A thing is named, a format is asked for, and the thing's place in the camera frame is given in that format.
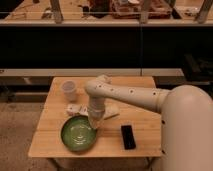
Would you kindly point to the black smartphone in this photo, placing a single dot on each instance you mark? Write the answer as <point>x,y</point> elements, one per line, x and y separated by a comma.
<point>128,138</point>

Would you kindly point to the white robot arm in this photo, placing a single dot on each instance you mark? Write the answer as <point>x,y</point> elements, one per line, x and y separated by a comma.
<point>186,119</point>

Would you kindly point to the grey metal shelf rail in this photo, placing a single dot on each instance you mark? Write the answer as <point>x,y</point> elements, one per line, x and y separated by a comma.
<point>90,72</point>

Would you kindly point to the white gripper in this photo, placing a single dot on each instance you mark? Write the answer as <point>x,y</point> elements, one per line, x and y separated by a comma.
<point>96,111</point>

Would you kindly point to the green ceramic bowl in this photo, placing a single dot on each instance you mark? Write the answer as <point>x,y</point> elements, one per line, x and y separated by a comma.
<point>77,135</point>

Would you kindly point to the white crumpled packet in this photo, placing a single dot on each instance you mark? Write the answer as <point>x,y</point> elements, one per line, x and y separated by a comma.
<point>76,109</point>

